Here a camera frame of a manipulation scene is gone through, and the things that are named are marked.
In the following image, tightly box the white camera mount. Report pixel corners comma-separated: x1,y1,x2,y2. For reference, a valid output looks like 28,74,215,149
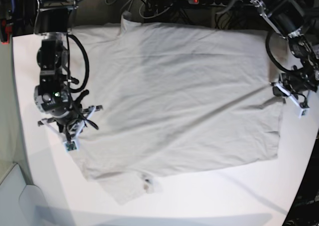
271,82,310,119
37,105,103,152

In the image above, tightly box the grey t-shirt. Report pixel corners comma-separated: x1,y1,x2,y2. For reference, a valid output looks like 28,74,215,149
70,17,283,204

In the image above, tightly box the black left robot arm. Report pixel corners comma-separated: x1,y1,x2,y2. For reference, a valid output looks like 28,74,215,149
249,0,319,94

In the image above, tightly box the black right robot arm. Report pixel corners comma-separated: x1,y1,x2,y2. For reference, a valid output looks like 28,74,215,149
34,0,99,139

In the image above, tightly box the black power strip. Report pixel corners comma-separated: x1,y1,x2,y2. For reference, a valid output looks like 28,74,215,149
188,0,231,7

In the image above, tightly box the red and black clamp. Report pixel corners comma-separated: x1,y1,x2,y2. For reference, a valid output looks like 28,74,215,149
0,18,12,44

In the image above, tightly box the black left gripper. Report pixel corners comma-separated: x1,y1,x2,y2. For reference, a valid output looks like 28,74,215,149
277,70,319,99

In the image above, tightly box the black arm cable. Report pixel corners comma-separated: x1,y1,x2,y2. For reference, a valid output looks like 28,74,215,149
65,33,99,131

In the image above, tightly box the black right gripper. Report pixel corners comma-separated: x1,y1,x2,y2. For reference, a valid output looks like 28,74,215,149
34,86,103,136

